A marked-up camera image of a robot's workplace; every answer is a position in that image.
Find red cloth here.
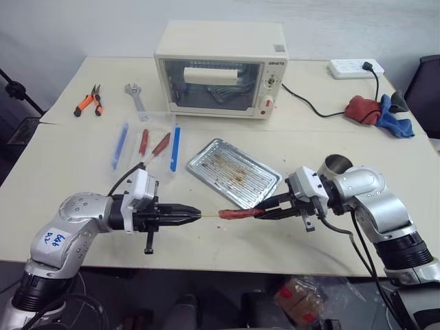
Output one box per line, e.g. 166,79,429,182
344,95,382,127

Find clear plastic box blue clips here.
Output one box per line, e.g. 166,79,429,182
109,110,184,177

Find dark chair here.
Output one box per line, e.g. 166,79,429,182
403,54,440,140

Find stainless steel cup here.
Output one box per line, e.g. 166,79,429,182
316,154,355,180

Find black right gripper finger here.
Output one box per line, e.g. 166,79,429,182
255,206,298,221
259,193,292,212

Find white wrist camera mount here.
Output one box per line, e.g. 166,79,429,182
122,168,160,235
287,166,330,204

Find brown cardboard box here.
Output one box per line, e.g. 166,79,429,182
274,276,325,325

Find red sausage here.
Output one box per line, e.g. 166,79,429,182
219,206,265,221
137,129,150,166
144,131,172,164

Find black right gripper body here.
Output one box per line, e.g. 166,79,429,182
278,175,327,234

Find dark grey cloth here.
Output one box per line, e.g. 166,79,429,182
389,89,410,114

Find ribbed metal baking tray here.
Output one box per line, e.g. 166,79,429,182
186,137,284,210

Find blue cloth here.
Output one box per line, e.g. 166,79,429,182
375,93,417,139

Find orange handled pliers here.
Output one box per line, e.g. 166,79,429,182
72,82,105,118

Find black tripod stand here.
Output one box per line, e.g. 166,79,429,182
0,67,46,117

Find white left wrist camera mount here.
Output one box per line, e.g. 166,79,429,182
122,168,160,235

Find cream toaster oven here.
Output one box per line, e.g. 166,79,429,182
153,19,289,122

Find red sausage on skewer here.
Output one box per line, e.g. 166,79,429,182
137,129,150,166
144,131,172,164

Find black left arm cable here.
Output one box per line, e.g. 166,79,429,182
107,164,146,197

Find dark rounded shape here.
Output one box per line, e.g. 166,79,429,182
170,293,201,330

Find silver adjustable wrench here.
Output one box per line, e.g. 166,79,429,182
124,82,150,123

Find white power strip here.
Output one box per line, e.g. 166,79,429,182
326,58,386,81

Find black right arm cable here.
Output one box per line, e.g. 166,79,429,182
318,202,417,330

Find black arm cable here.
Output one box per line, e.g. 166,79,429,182
107,164,146,197
318,202,417,330

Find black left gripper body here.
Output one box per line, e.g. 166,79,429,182
131,195,163,255

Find black oven power cable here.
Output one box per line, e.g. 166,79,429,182
281,61,383,120

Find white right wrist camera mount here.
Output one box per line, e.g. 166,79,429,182
287,166,330,204

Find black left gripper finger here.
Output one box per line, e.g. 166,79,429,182
158,203,202,217
159,214,202,228

